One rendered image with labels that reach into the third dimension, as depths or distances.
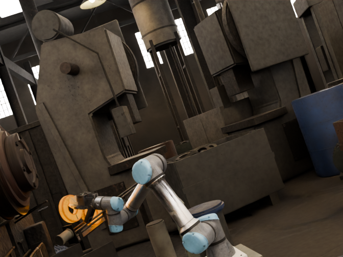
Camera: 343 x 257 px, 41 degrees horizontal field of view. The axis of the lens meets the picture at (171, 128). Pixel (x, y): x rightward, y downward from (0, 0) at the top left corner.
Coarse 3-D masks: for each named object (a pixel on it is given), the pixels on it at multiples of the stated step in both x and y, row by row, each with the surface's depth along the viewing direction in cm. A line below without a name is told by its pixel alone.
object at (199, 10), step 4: (196, 0) 850; (196, 4) 851; (196, 8) 854; (200, 8) 851; (200, 12) 850; (200, 16) 851; (204, 16) 852; (220, 76) 853; (232, 96) 851; (232, 100) 849
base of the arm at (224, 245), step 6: (222, 240) 229; (210, 246) 229; (216, 246) 228; (222, 246) 228; (228, 246) 230; (210, 252) 229; (216, 252) 227; (222, 252) 227; (228, 252) 227; (234, 252) 230
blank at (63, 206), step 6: (66, 198) 256; (60, 204) 253; (66, 204) 255; (60, 210) 252; (66, 210) 253; (78, 210) 261; (66, 216) 252; (72, 216) 255; (78, 216) 259; (72, 222) 257
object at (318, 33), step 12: (300, 0) 882; (312, 0) 843; (324, 0) 842; (300, 12) 912; (312, 12) 854; (312, 24) 927; (312, 36) 927; (324, 36) 843; (312, 48) 939; (324, 48) 861; (324, 60) 880; (336, 60) 842; (324, 72) 926; (336, 72) 843; (324, 84) 946
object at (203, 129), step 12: (216, 108) 584; (228, 108) 583; (240, 108) 591; (252, 108) 598; (192, 120) 650; (204, 120) 620; (216, 120) 592; (228, 120) 581; (192, 132) 660; (204, 132) 630; (216, 132) 602; (192, 144) 672; (204, 144) 641
